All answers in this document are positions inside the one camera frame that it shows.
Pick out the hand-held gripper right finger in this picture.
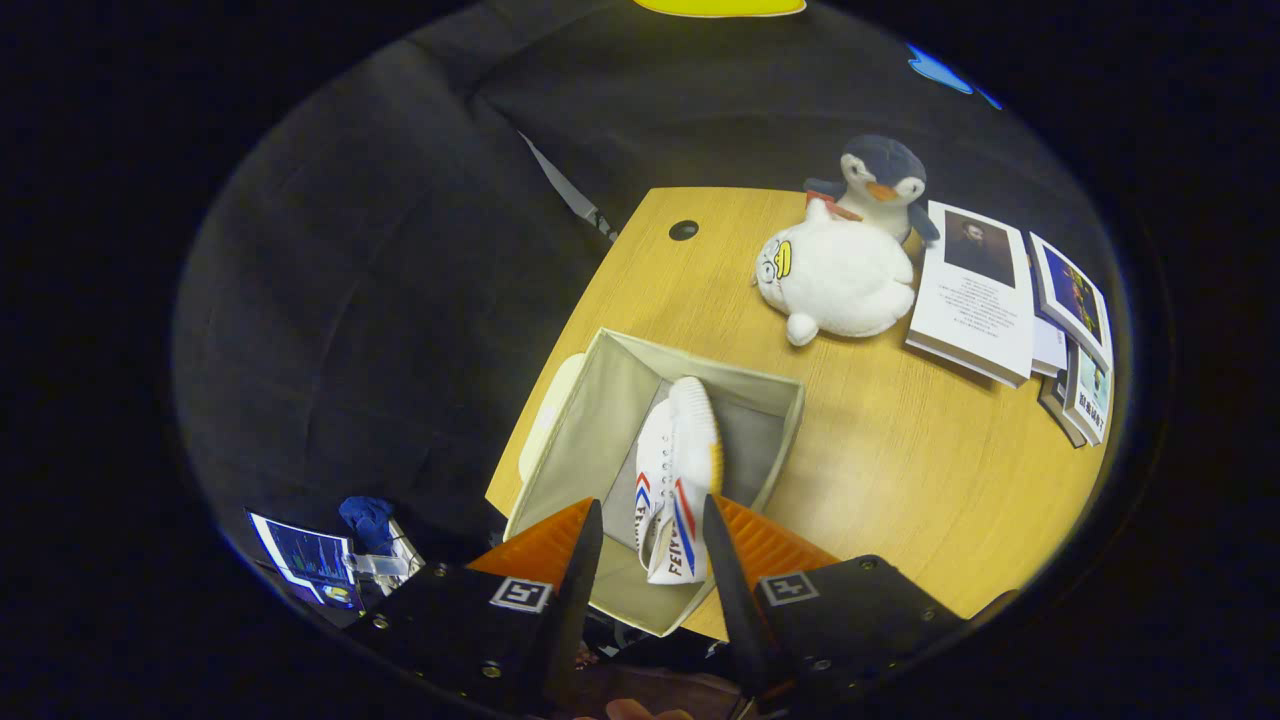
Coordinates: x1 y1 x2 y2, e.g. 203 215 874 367
703 494 966 706

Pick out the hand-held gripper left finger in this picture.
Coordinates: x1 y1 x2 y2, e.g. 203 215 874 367
345 497 604 711

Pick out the beige fabric storage box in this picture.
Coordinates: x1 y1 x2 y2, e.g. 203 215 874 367
503 327 807 639

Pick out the white canvas shoe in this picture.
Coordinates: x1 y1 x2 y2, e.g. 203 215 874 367
633 398 677 561
648 376 724 586

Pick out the blue cloth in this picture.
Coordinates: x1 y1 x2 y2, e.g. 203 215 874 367
338 496 397 557

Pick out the blue picture screen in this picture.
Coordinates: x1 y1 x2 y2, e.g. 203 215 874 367
248 511 358 608

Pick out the white plush duck toy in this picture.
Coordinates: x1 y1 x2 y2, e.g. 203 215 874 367
755 197 916 347

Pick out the dark book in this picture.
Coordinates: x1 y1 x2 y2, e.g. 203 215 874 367
1038 370 1089 449

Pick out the white book with portrait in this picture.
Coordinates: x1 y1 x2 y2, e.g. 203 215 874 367
905 200 1036 388

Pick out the thin white book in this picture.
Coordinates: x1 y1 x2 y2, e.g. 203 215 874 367
1030 315 1069 378

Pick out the book with pale teal cover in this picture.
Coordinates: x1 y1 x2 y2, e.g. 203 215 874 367
1062 340 1113 446

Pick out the book with blue cover picture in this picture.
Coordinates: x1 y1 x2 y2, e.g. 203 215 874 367
1028 232 1114 369

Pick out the navy plush penguin toy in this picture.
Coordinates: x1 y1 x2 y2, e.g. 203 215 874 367
803 135 941 244

